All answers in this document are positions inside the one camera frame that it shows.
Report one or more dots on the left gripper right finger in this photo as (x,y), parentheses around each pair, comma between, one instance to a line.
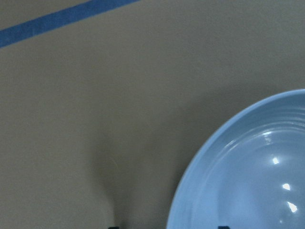
(223,227)

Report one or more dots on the blue plate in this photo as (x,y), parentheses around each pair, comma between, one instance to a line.
(250,174)

